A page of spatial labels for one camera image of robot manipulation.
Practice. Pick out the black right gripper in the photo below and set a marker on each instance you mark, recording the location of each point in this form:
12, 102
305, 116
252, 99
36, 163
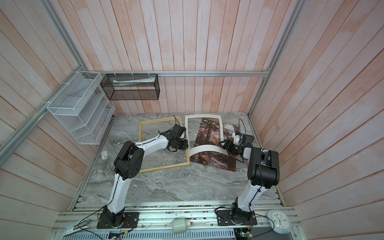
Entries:
228, 141

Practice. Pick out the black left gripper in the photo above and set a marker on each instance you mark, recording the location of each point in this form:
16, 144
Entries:
184, 146

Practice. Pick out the white mat board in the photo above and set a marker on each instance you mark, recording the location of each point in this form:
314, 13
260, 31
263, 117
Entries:
205, 148

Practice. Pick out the clear glass pane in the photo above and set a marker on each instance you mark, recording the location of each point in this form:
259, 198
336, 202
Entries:
160, 142

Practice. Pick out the light wooden picture frame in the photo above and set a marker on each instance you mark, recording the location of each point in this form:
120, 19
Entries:
161, 157

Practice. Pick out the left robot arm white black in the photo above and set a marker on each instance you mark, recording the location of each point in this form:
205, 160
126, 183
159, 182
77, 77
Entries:
129, 161

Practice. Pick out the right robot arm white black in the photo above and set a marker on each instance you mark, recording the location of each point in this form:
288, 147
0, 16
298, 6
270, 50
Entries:
263, 172

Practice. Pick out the autumn forest photo print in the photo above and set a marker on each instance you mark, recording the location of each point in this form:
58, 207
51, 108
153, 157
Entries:
206, 131

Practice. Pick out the wooden backing board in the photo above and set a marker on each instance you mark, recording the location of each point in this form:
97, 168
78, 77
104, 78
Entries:
229, 129

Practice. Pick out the small white tag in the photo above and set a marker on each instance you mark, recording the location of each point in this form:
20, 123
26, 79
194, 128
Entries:
104, 155

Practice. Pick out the white cylindrical device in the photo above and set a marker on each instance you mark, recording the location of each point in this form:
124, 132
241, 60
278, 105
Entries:
180, 225

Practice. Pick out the paper in black basket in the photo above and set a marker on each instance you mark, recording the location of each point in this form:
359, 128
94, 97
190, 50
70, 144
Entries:
134, 83

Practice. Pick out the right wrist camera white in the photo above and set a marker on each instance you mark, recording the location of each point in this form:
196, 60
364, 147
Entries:
237, 138

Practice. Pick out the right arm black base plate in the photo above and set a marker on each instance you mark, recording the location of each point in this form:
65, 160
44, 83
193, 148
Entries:
226, 217

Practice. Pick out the black wire mesh basket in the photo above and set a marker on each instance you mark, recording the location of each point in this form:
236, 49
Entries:
126, 87

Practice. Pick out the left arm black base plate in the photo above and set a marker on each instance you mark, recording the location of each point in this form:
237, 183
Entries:
120, 220

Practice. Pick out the white wall clock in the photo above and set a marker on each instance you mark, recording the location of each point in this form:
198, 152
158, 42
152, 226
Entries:
279, 222

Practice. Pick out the white wire mesh shelf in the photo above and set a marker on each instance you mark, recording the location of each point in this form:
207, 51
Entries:
83, 112

